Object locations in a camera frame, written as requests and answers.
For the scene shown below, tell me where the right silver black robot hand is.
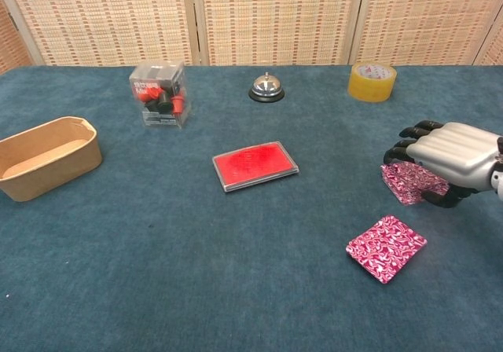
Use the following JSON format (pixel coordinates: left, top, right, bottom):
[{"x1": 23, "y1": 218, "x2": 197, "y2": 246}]
[{"x1": 384, "y1": 120, "x2": 503, "y2": 209}]

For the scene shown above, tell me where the pink patterned card deck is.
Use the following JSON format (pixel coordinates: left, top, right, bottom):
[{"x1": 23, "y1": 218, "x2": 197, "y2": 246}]
[{"x1": 380, "y1": 162, "x2": 451, "y2": 206}]

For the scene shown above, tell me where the yellow clear packing tape roll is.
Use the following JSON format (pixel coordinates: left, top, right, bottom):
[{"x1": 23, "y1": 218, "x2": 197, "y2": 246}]
[{"x1": 347, "y1": 61, "x2": 398, "y2": 104}]

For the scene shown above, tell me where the woven bamboo screen panel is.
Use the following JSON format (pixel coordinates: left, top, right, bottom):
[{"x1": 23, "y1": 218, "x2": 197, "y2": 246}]
[
  {"x1": 0, "y1": 0, "x2": 33, "y2": 76},
  {"x1": 348, "y1": 0, "x2": 503, "y2": 67},
  {"x1": 192, "y1": 0, "x2": 370, "y2": 68},
  {"x1": 471, "y1": 20, "x2": 503, "y2": 67},
  {"x1": 0, "y1": 0, "x2": 201, "y2": 68}
]

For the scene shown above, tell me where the silver call bell black base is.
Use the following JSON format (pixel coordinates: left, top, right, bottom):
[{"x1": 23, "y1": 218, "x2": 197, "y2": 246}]
[{"x1": 248, "y1": 71, "x2": 285, "y2": 104}]

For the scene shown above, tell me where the red ink pad clear case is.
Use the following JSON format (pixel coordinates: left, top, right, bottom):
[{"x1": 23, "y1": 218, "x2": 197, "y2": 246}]
[{"x1": 211, "y1": 140, "x2": 300, "y2": 194}]

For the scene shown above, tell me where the blue velvet table cloth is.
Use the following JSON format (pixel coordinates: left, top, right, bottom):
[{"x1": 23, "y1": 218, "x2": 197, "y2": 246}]
[{"x1": 0, "y1": 64, "x2": 503, "y2": 352}]

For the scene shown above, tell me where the clear box of red black stoppers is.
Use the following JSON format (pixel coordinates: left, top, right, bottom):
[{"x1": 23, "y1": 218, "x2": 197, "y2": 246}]
[{"x1": 128, "y1": 60, "x2": 189, "y2": 130}]

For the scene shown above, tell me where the brown oval paper box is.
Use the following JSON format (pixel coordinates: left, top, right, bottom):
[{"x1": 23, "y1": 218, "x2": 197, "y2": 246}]
[{"x1": 0, "y1": 115, "x2": 104, "y2": 203}]

